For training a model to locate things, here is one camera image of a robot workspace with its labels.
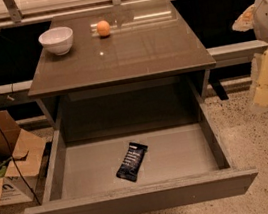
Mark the dark blue rxbar snack bar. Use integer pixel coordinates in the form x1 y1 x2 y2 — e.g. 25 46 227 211
116 142 148 182

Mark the brown topped counter cabinet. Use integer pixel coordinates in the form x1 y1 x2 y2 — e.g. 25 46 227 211
29 0 215 140

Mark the grey open drawer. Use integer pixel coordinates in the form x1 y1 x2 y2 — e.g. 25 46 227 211
6 67 263 214

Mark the orange fruit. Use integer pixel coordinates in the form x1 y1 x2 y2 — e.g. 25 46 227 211
96 21 111 37

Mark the white ceramic bowl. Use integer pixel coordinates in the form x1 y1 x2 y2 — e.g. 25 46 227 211
38 26 74 55

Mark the open cardboard box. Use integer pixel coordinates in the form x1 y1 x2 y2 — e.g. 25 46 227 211
0 110 46 206

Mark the black cable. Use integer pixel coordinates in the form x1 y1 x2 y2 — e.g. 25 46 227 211
0 77 62 214

